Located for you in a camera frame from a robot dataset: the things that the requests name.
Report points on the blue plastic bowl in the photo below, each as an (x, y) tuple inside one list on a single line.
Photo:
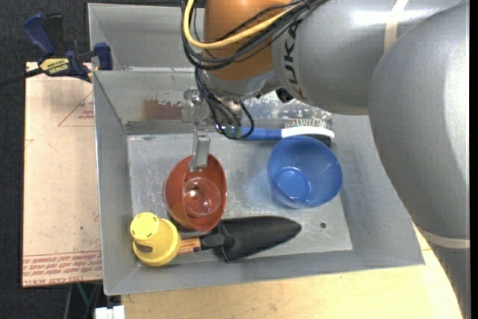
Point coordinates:
[(304, 175)]

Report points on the clear glass cup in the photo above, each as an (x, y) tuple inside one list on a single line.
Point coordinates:
[(201, 198)]

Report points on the brown cardboard board, red print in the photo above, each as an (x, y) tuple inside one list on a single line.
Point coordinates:
[(59, 179)]

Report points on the blue and white brush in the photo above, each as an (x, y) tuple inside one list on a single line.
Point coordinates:
[(306, 133)]

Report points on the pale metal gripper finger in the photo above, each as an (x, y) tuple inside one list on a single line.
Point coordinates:
[(189, 106), (201, 151)]

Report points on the black cylinder on white bracket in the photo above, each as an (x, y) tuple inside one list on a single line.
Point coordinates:
[(284, 95)]

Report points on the red plastic bowl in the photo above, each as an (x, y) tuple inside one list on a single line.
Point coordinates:
[(175, 194)]

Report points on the yellow plastic cup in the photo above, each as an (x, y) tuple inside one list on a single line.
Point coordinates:
[(155, 241)]

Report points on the grey metal bin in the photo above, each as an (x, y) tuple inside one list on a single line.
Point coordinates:
[(239, 272)]

